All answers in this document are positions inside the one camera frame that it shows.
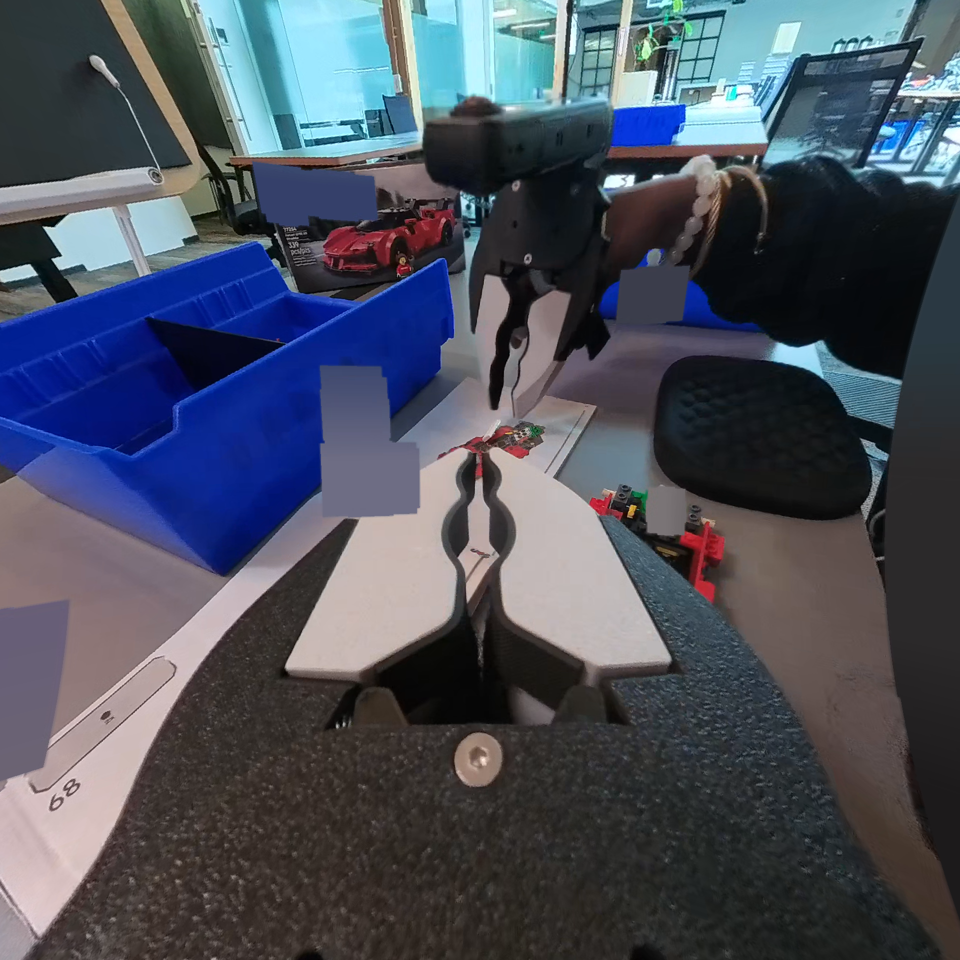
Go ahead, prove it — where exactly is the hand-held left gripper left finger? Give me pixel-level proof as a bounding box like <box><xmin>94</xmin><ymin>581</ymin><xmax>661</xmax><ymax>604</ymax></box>
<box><xmin>285</xmin><ymin>453</ymin><xmax>481</xmax><ymax>681</ymax></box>

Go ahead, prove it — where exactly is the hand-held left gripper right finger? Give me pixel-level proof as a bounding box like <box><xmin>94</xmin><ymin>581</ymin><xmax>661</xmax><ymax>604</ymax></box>
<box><xmin>480</xmin><ymin>459</ymin><xmax>672</xmax><ymax>685</ymax></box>

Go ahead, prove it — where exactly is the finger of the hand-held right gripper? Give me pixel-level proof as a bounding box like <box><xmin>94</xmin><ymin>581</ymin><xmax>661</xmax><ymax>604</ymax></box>
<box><xmin>508</xmin><ymin>288</ymin><xmax>580</xmax><ymax>415</ymax></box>
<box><xmin>471</xmin><ymin>273</ymin><xmax>520</xmax><ymax>411</ymax></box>

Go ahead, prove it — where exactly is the red lego car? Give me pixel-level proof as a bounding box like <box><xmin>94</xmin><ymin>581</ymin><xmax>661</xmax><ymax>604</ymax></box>
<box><xmin>588</xmin><ymin>486</ymin><xmax>728</xmax><ymax>606</ymax></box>

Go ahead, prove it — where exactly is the large blue parts bin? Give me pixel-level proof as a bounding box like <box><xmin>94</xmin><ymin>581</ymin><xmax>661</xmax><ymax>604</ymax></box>
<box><xmin>0</xmin><ymin>241</ymin><xmax>457</xmax><ymax>577</ymax></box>

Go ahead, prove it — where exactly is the lego instruction booklet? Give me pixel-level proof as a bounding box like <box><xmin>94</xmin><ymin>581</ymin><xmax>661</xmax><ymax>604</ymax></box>
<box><xmin>0</xmin><ymin>375</ymin><xmax>598</xmax><ymax>940</ymax></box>

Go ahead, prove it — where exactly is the person's right forearm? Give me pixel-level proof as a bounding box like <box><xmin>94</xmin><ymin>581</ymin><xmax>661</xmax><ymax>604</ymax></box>
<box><xmin>688</xmin><ymin>153</ymin><xmax>940</xmax><ymax>381</ymax></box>

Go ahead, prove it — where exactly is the lego set box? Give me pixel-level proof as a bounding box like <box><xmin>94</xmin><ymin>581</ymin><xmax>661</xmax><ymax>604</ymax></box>
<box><xmin>276</xmin><ymin>165</ymin><xmax>468</xmax><ymax>296</ymax></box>

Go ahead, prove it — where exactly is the person's right hand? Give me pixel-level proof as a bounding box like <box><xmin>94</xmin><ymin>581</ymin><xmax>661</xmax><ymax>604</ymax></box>
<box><xmin>600</xmin><ymin>176</ymin><xmax>696</xmax><ymax>273</ymax></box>

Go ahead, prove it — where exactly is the blue storage bin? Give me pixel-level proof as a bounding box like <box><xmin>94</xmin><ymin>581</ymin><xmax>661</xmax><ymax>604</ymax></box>
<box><xmin>610</xmin><ymin>103</ymin><xmax>688</xmax><ymax>148</ymax></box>
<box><xmin>598</xmin><ymin>249</ymin><xmax>760</xmax><ymax>333</ymax></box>

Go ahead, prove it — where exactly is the gold bangle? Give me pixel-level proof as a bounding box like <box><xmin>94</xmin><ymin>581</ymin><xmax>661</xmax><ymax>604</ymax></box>
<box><xmin>691</xmin><ymin>165</ymin><xmax>771</xmax><ymax>280</ymax></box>

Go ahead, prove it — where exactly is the long wooden office table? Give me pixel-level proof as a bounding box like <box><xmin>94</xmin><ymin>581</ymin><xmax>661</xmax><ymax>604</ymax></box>
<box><xmin>228</xmin><ymin>131</ymin><xmax>426</xmax><ymax>172</ymax></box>

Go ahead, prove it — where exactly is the black wrist rest pad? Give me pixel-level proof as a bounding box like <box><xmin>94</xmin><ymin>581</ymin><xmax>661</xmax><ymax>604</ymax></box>
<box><xmin>653</xmin><ymin>354</ymin><xmax>874</xmax><ymax>522</ymax></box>

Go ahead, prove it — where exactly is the black office chair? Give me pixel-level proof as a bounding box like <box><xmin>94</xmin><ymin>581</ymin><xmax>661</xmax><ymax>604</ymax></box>
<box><xmin>198</xmin><ymin>141</ymin><xmax>265</xmax><ymax>243</ymax></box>

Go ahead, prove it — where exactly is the black bin divider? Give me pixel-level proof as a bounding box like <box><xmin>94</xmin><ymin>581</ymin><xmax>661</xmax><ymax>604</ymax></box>
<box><xmin>145</xmin><ymin>315</ymin><xmax>288</xmax><ymax>393</ymax></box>

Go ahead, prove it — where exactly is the mesh office chair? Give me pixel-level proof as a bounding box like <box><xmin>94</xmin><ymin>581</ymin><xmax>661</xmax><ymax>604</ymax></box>
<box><xmin>756</xmin><ymin>37</ymin><xmax>925</xmax><ymax>175</ymax></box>

